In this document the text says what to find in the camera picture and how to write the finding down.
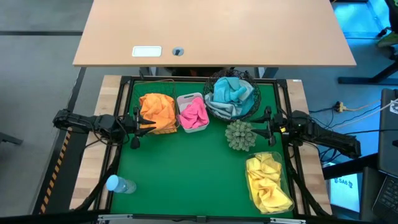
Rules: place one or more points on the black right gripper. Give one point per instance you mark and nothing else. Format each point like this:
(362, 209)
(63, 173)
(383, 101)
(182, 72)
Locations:
(275, 124)

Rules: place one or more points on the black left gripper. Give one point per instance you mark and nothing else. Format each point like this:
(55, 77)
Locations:
(130, 124)

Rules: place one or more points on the large orange microfiber towel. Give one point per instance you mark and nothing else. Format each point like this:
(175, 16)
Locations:
(155, 105)

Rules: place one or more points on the grey towel with teal edge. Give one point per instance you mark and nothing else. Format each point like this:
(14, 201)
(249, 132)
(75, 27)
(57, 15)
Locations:
(248, 87)
(217, 109)

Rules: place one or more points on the yellow microfiber towel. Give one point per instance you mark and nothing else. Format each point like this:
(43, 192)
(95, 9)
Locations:
(264, 168)
(270, 196)

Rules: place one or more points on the pink microfiber towel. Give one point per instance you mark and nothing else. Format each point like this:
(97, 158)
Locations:
(200, 107)
(189, 118)

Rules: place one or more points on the light blue microfiber towel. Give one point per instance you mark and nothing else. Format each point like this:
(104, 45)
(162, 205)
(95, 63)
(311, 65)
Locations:
(227, 88)

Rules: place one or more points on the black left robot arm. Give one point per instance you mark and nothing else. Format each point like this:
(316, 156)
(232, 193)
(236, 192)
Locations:
(81, 121)

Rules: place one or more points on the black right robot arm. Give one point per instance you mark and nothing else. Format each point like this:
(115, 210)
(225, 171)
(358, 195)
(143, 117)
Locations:
(326, 137)

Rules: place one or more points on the green succulent plant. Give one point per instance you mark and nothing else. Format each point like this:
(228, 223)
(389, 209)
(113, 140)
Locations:
(241, 135)

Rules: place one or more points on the white plastic bin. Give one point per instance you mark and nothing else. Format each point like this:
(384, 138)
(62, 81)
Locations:
(186, 97)

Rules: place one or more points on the clear plastic container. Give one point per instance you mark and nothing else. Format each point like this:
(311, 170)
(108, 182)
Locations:
(248, 186)

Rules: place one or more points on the clear water bottle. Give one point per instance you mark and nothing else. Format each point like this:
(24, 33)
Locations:
(119, 185)

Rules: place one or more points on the yellow power plug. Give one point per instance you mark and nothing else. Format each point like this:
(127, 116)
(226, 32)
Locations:
(341, 107)

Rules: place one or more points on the black support beam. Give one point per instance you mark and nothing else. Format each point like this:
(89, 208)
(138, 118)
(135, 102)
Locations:
(348, 166)

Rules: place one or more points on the light wooden desk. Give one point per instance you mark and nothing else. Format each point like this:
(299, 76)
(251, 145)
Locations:
(217, 28)

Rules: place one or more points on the white labelled box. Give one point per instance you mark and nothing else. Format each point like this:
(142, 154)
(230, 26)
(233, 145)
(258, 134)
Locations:
(345, 196)

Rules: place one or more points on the black desk foot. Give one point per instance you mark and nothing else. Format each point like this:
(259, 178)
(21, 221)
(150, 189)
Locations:
(367, 80)

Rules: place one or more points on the black laptop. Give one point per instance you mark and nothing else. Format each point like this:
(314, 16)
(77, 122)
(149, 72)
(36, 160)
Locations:
(388, 140)

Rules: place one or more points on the grey furniture foot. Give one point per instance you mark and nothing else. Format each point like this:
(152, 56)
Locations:
(9, 138)

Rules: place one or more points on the black keyboard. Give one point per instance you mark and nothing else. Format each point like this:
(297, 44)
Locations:
(388, 196)

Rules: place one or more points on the green chair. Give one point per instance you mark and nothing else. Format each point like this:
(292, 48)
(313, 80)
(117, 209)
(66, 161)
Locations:
(390, 37)

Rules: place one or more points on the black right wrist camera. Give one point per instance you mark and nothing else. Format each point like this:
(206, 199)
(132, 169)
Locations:
(272, 141)

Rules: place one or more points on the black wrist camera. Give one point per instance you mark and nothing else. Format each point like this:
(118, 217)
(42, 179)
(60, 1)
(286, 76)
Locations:
(272, 141)
(135, 143)

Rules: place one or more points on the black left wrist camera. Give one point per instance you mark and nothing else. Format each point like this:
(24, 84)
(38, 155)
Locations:
(135, 143)

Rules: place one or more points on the black table frame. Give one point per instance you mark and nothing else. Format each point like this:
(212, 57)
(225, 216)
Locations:
(192, 78)

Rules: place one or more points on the black rail with hazard stripe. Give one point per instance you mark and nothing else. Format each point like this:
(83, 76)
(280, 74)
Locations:
(56, 174)

